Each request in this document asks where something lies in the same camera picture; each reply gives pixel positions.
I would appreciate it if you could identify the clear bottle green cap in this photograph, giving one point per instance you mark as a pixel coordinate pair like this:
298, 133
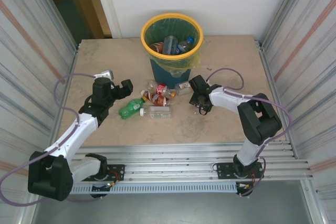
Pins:
182, 87

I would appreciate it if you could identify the green plastic soda bottle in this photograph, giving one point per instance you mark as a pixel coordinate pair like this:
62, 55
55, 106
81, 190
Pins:
130, 108

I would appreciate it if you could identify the brown coffee drink bottle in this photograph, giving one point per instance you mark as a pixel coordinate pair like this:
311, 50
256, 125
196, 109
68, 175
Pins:
157, 100
157, 47

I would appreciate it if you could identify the red label bottle orange cap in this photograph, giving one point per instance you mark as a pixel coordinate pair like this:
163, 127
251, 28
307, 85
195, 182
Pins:
161, 88

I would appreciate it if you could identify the square clear bottle white cap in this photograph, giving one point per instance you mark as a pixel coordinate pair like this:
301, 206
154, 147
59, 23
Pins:
157, 113

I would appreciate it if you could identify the Pepsi label clear bottle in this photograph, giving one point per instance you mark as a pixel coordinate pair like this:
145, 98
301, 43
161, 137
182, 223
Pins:
183, 47

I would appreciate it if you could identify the dark label bottle blue cap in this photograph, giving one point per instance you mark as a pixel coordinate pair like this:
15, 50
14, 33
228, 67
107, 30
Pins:
169, 44

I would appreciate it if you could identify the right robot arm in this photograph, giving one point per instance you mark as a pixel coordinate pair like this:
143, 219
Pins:
260, 121

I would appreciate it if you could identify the blue bin yellow rim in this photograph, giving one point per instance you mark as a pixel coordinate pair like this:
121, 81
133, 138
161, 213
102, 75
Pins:
162, 75

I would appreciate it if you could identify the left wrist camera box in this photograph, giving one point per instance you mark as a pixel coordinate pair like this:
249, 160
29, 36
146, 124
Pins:
105, 74

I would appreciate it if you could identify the aluminium rail frame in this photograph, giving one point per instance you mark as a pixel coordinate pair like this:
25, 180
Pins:
170, 155

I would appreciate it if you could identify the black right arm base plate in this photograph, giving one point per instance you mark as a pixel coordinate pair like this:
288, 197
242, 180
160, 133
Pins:
223, 169

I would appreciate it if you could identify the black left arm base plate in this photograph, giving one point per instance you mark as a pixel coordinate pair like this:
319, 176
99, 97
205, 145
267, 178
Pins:
118, 169

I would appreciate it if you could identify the wooden door frame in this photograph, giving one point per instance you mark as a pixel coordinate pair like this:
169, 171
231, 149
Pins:
86, 3

